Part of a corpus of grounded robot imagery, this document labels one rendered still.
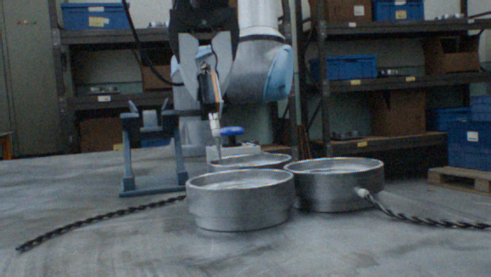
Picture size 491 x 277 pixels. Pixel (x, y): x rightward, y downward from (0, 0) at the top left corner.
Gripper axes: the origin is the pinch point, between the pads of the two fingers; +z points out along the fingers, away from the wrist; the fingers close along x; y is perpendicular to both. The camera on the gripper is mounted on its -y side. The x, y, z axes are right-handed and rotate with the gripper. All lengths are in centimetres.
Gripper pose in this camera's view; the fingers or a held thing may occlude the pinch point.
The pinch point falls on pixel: (208, 90)
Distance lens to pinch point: 66.9
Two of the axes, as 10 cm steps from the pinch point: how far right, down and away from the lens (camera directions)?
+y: -2.1, -0.8, 9.7
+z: 0.7, 9.9, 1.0
